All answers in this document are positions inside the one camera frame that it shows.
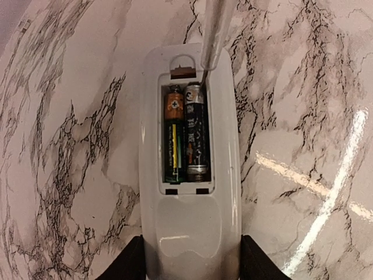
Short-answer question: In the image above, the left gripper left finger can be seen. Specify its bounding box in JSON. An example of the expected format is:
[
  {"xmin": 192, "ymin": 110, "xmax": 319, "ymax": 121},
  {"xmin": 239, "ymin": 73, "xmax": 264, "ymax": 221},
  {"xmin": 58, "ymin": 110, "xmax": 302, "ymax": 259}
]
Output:
[{"xmin": 97, "ymin": 235, "xmax": 146, "ymax": 280}]

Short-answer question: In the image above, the clear handled screwdriver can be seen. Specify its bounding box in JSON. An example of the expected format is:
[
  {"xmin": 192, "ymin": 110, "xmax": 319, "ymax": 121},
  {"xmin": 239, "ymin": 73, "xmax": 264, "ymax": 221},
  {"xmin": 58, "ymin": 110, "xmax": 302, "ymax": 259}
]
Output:
[{"xmin": 200, "ymin": 0, "xmax": 236, "ymax": 88}]

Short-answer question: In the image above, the black battery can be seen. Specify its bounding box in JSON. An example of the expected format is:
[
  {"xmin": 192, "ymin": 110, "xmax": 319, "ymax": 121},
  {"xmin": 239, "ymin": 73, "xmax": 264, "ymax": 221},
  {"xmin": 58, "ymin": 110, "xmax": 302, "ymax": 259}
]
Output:
[{"xmin": 184, "ymin": 83, "xmax": 210, "ymax": 183}]

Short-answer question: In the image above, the white remote battery cover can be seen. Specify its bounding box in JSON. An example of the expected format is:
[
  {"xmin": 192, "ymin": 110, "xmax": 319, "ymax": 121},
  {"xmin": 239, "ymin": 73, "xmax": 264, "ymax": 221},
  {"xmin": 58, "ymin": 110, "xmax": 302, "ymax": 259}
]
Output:
[{"xmin": 18, "ymin": 19, "xmax": 31, "ymax": 33}]

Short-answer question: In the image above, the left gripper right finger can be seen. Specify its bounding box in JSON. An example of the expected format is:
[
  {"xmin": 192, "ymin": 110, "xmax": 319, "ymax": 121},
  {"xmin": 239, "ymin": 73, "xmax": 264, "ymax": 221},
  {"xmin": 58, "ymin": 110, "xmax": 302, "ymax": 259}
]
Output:
[{"xmin": 240, "ymin": 235, "xmax": 291, "ymax": 280}]

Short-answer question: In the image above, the white remote control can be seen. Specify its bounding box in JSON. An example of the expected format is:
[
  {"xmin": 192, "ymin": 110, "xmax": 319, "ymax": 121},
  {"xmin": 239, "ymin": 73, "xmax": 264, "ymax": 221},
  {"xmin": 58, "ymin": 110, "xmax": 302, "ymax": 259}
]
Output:
[{"xmin": 139, "ymin": 43, "xmax": 241, "ymax": 279}]

